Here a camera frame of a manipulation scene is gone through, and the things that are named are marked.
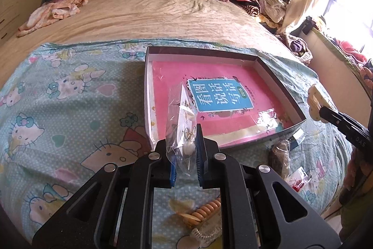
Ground bagged pearl earrings card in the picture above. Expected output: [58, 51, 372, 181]
[166, 83, 197, 176]

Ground cream hair claw clip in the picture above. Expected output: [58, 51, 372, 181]
[307, 84, 338, 123]

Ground wooden bead hair clip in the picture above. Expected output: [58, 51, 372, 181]
[177, 197, 221, 228]

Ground dark jewelry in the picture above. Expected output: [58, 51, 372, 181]
[268, 140, 290, 179]

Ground red cherry earrings bag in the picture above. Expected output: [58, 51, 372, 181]
[286, 167, 311, 193]

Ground small blue box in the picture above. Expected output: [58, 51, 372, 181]
[290, 128, 305, 149]

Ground pink book in tray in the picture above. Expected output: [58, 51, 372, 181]
[152, 61, 293, 147]

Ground dark cardboard box tray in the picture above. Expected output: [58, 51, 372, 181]
[144, 46, 305, 149]

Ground green window ledge cloth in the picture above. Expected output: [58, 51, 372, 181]
[312, 28, 372, 95]

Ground clothes heap by window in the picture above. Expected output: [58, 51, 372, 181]
[275, 33, 313, 66]

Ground Hello Kitty blue sheet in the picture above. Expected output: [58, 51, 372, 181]
[1, 39, 352, 248]

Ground beige bed cover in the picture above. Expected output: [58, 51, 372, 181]
[1, 0, 294, 84]

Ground pink patterned garment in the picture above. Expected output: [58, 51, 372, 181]
[17, 0, 89, 37]

